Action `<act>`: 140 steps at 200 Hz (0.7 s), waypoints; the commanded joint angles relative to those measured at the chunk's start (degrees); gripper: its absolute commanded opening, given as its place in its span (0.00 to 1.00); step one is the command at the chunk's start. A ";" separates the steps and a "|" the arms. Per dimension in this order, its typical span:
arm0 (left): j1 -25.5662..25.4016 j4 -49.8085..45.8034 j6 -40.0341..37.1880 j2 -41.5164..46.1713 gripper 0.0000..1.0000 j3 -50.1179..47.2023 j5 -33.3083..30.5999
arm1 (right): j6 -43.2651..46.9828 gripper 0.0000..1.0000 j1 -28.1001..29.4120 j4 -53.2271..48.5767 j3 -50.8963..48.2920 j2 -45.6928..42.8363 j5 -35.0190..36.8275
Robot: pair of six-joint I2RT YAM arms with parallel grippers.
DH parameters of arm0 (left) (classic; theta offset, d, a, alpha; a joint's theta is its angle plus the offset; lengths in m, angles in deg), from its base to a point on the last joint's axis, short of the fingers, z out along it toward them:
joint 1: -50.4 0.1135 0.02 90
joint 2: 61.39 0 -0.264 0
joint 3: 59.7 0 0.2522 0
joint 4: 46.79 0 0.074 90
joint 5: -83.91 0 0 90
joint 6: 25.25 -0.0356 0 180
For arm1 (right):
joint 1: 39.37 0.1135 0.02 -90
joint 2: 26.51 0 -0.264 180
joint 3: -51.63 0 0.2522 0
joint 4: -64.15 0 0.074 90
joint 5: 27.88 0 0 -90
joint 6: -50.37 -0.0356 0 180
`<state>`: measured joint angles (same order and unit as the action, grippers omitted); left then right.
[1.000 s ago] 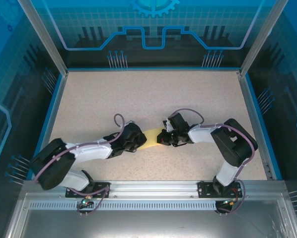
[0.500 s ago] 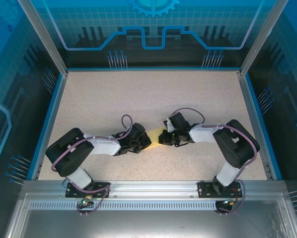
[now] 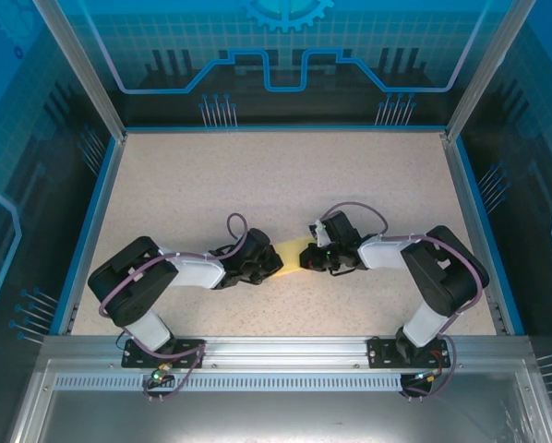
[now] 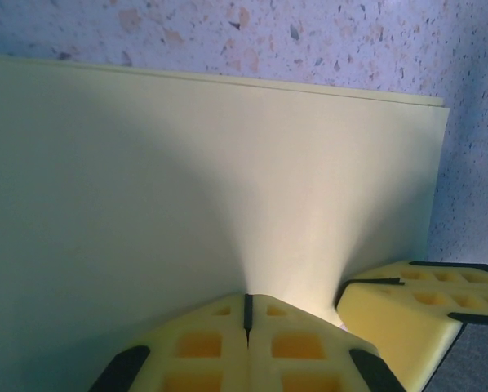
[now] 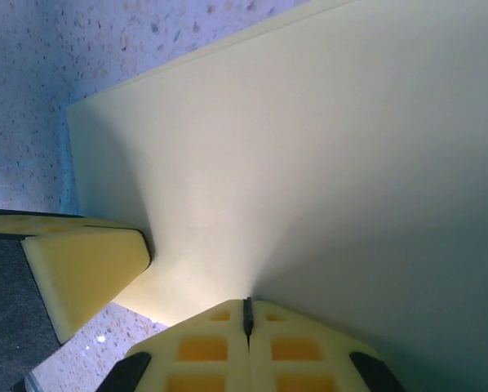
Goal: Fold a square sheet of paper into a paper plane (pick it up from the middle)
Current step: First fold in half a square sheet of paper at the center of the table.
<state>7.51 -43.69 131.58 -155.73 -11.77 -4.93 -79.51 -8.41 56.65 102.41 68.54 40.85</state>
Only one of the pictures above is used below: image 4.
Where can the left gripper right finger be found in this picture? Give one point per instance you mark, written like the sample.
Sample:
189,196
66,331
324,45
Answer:
268,330

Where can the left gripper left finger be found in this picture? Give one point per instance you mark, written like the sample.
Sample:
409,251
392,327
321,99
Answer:
227,326

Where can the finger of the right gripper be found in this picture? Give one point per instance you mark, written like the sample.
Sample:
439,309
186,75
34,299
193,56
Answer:
452,274
391,318

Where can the yellow paper sheet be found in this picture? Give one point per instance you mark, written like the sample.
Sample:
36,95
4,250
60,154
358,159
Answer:
146,183

